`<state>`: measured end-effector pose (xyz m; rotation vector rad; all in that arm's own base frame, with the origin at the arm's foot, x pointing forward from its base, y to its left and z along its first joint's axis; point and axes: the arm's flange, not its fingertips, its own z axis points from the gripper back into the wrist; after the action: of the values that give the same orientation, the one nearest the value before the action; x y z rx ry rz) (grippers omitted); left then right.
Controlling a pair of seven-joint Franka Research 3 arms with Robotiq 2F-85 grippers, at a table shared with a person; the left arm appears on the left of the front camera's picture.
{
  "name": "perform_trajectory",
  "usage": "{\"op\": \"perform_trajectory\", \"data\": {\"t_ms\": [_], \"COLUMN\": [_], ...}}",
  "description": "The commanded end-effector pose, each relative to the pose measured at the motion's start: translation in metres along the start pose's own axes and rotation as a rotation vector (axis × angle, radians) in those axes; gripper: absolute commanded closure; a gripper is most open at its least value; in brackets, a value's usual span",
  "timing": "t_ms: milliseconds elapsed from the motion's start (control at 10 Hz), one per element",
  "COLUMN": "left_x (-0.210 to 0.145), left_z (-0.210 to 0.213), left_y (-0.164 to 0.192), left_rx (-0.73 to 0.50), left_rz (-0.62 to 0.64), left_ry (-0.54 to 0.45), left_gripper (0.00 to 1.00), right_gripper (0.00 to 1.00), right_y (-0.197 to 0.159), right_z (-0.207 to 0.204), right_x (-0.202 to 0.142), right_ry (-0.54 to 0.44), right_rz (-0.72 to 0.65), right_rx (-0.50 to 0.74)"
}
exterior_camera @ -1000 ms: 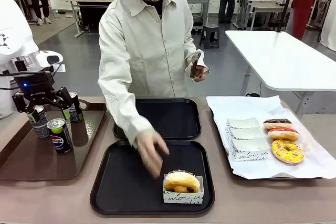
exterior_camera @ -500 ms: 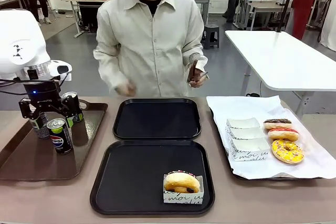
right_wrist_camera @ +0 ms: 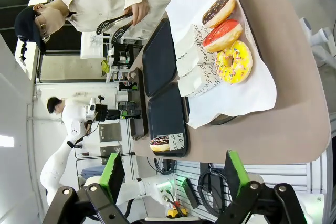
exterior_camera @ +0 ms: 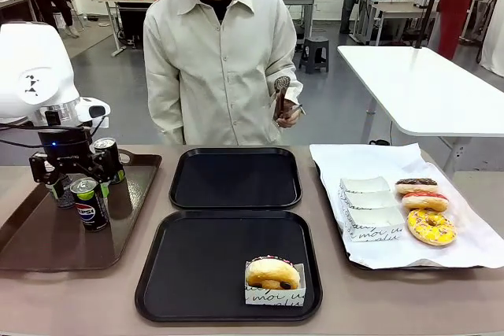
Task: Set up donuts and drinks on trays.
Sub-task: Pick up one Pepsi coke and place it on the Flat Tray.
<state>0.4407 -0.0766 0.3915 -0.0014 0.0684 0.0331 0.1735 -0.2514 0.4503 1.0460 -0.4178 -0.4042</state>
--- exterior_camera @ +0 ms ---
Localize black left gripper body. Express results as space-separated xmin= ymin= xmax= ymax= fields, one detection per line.
xmin=38 ymin=127 xmax=100 ymax=175

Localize black Pepsi can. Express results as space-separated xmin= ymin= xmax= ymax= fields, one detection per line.
xmin=69 ymin=177 xmax=112 ymax=233
xmin=93 ymin=137 xmax=127 ymax=186
xmin=46 ymin=162 xmax=76 ymax=209

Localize metal serving tongs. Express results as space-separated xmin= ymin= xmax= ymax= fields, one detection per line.
xmin=273 ymin=76 xmax=306 ymax=121

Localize chocolate frosted donut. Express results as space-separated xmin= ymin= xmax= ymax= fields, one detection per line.
xmin=395 ymin=177 xmax=439 ymax=196

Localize red frosted donut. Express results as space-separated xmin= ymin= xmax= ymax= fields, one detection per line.
xmin=401 ymin=190 xmax=450 ymax=213

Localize yellow sprinkled donut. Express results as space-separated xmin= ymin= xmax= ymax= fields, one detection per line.
xmin=406 ymin=209 xmax=458 ymax=247

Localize person's left forearm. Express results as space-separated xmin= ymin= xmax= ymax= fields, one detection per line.
xmin=264 ymin=58 xmax=304 ymax=116

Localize person's right forearm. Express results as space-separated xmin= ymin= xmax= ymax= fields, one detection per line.
xmin=145 ymin=74 xmax=187 ymax=146

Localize person's left hand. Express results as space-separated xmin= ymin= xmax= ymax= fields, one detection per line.
xmin=272 ymin=90 xmax=304 ymax=129

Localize brown plastic tray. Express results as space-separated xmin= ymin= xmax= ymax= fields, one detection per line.
xmin=0 ymin=148 xmax=163 ymax=272

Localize black plastic tray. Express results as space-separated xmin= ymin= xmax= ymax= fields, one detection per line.
xmin=134 ymin=209 xmax=324 ymax=323
xmin=168 ymin=146 xmax=303 ymax=212

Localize person in cream shirt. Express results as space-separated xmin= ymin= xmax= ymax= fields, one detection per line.
xmin=142 ymin=0 xmax=305 ymax=146

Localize plain donut with dark sprinkles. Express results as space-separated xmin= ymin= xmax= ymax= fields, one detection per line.
xmin=245 ymin=256 xmax=302 ymax=290

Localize dark grey plastic stool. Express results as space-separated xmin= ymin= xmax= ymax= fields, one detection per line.
xmin=298 ymin=35 xmax=330 ymax=75

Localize white paper sheet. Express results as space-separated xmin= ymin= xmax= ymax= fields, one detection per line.
xmin=309 ymin=142 xmax=504 ymax=271

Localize white table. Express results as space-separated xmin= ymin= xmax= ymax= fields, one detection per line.
xmin=336 ymin=44 xmax=504 ymax=174

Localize black tray under paper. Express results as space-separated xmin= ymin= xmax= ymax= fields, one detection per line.
xmin=313 ymin=161 xmax=490 ymax=273

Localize grey workbench with equipment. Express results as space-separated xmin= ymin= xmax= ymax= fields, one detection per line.
xmin=351 ymin=0 xmax=439 ymax=47

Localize person in red apron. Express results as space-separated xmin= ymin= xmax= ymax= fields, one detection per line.
xmin=427 ymin=0 xmax=478 ymax=61

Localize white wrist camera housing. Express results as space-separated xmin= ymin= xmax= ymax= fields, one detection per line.
xmin=76 ymin=96 xmax=112 ymax=124

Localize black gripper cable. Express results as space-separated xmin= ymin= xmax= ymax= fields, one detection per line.
xmin=0 ymin=115 xmax=109 ymax=150

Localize black camera stand pole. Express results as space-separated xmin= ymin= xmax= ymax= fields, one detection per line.
xmin=412 ymin=0 xmax=450 ymax=50

